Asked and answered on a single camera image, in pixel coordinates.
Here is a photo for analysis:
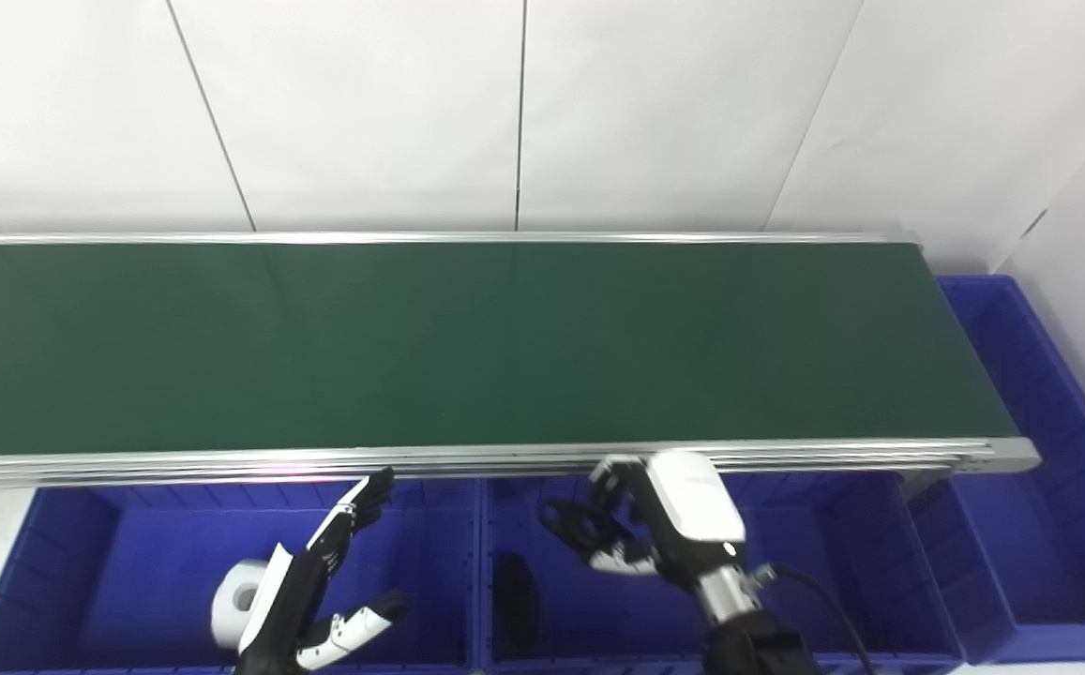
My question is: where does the white cylindrical part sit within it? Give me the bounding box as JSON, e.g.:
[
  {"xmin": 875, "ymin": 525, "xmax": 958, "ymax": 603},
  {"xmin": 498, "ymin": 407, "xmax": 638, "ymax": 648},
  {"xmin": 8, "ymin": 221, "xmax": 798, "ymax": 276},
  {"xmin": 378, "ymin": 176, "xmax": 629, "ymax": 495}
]
[{"xmin": 211, "ymin": 559, "xmax": 273, "ymax": 650}]

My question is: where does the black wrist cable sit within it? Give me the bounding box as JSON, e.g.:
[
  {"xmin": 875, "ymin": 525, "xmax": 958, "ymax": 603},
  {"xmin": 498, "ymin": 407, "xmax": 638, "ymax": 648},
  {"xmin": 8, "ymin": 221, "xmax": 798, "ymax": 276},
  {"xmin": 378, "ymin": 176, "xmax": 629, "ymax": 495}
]
[{"xmin": 750, "ymin": 561, "xmax": 881, "ymax": 675}]

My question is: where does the black flange part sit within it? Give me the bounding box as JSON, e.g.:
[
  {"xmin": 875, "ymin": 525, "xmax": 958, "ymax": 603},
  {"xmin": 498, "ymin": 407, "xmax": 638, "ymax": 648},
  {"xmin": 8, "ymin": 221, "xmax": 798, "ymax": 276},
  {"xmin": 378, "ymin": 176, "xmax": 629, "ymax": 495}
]
[{"xmin": 539, "ymin": 499, "xmax": 635, "ymax": 563}]

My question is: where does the green conveyor belt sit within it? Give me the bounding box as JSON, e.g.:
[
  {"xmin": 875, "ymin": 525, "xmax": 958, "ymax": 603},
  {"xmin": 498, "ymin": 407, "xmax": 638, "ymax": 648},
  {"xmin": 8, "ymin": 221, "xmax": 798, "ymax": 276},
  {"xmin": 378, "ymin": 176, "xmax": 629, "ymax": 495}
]
[
  {"xmin": 0, "ymin": 242, "xmax": 1019, "ymax": 460},
  {"xmin": 0, "ymin": 230, "xmax": 1040, "ymax": 490}
]

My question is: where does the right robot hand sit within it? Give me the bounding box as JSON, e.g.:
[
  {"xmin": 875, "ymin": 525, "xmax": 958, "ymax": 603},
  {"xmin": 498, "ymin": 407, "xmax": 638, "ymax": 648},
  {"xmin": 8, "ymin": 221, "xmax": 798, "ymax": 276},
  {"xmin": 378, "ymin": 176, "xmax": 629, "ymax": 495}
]
[{"xmin": 584, "ymin": 450, "xmax": 747, "ymax": 592}]

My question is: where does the blue plastic bin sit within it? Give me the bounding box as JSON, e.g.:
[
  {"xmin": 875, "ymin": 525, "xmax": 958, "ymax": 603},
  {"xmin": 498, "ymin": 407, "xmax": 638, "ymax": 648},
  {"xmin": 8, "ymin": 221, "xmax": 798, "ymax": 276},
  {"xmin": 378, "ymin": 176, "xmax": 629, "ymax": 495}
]
[
  {"xmin": 476, "ymin": 472, "xmax": 965, "ymax": 675},
  {"xmin": 908, "ymin": 275, "xmax": 1085, "ymax": 665},
  {"xmin": 0, "ymin": 476, "xmax": 487, "ymax": 675}
]

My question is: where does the black oblong part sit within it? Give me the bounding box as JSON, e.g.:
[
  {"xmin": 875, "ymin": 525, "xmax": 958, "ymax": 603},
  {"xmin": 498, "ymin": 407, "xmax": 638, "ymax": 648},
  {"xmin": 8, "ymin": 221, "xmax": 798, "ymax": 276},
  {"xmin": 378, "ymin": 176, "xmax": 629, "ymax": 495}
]
[{"xmin": 493, "ymin": 553, "xmax": 540, "ymax": 659}]

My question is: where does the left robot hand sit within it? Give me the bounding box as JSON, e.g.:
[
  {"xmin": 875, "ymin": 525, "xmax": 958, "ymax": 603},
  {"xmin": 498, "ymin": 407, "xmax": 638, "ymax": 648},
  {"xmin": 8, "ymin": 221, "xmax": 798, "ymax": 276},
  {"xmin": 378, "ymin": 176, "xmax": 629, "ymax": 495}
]
[{"xmin": 233, "ymin": 467, "xmax": 409, "ymax": 675}]

